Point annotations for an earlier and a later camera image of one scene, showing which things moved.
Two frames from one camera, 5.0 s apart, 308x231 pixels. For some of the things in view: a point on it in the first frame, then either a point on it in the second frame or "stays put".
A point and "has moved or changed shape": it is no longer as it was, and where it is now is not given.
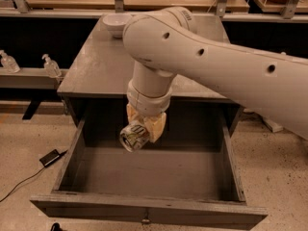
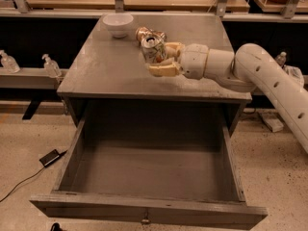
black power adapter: x=51 y=157 stays put
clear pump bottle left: x=51 y=67 stays put
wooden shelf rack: x=272 y=3 stays put
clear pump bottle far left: x=9 y=63 stays put
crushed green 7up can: x=132 y=137 has moved or changed shape
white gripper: x=148 y=102 to x=194 y=62
